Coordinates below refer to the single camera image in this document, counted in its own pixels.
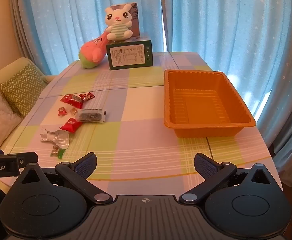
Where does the green zigzag pillow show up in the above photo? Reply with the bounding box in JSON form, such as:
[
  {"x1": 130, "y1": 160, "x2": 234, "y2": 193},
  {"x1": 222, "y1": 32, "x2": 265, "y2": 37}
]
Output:
[{"x1": 0, "y1": 64, "x2": 49, "y2": 117}]

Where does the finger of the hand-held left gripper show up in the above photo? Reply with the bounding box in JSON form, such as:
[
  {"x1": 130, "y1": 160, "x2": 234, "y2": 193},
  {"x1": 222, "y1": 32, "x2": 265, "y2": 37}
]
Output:
[{"x1": 10, "y1": 152, "x2": 38, "y2": 168}]

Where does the red twisted candy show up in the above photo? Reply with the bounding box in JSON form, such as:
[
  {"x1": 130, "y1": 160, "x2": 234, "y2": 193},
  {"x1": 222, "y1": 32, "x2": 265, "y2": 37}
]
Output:
[{"x1": 79, "y1": 92, "x2": 96, "y2": 101}]

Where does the green cardboard box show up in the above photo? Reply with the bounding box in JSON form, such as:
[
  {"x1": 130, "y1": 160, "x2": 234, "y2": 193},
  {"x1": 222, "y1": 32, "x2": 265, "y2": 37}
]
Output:
[{"x1": 106, "y1": 32, "x2": 153, "y2": 70}]

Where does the green gummy candy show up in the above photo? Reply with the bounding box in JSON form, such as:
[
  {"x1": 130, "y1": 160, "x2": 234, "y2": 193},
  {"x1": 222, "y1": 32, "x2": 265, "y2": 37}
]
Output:
[{"x1": 50, "y1": 146, "x2": 68, "y2": 160}]

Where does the blue star curtain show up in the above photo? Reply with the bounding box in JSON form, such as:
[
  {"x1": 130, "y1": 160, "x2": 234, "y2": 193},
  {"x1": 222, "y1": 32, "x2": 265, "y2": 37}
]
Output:
[
  {"x1": 11, "y1": 0, "x2": 167, "y2": 76},
  {"x1": 161, "y1": 0, "x2": 292, "y2": 153}
]

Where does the clear packet with dark snack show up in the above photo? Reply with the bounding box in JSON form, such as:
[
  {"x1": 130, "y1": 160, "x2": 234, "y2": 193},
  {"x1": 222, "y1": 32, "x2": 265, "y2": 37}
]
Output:
[{"x1": 76, "y1": 109, "x2": 107, "y2": 123}]

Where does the red pillow snack packet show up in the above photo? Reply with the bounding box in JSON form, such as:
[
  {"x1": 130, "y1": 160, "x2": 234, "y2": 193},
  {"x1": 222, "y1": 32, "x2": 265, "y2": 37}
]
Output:
[{"x1": 60, "y1": 119, "x2": 83, "y2": 133}]

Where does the white rabbit plush toy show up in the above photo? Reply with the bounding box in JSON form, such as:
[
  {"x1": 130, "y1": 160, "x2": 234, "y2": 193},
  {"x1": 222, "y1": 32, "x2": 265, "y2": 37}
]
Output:
[{"x1": 105, "y1": 4, "x2": 134, "y2": 43}]

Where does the orange plastic tray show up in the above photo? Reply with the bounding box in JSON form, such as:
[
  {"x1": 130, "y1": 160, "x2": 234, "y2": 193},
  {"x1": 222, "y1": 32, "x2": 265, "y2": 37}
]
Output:
[{"x1": 164, "y1": 69, "x2": 257, "y2": 138}]

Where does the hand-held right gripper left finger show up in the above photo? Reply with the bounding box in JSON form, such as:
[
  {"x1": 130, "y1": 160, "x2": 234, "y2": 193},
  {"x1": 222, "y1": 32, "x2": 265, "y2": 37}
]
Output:
[{"x1": 18, "y1": 152, "x2": 113, "y2": 204}]

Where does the silver wrapper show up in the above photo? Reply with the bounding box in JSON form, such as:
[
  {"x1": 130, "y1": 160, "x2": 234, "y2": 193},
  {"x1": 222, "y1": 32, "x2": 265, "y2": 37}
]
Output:
[{"x1": 40, "y1": 127, "x2": 70, "y2": 150}]

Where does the checked tablecloth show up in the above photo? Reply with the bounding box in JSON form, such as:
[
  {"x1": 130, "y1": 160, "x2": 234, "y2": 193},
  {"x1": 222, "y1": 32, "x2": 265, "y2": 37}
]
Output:
[{"x1": 1, "y1": 51, "x2": 284, "y2": 205}]

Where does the pink and green plush toy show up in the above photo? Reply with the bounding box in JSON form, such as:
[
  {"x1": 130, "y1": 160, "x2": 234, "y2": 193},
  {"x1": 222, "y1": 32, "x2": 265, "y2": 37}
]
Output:
[{"x1": 79, "y1": 30, "x2": 111, "y2": 69}]

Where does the red and white snack packet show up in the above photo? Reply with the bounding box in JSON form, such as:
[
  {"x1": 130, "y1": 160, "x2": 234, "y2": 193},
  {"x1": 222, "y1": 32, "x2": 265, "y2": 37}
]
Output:
[{"x1": 67, "y1": 94, "x2": 84, "y2": 109}]

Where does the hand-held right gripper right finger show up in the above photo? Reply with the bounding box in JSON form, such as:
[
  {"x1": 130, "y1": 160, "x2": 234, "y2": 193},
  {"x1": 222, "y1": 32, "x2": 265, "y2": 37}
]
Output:
[{"x1": 178, "y1": 152, "x2": 274, "y2": 204}]

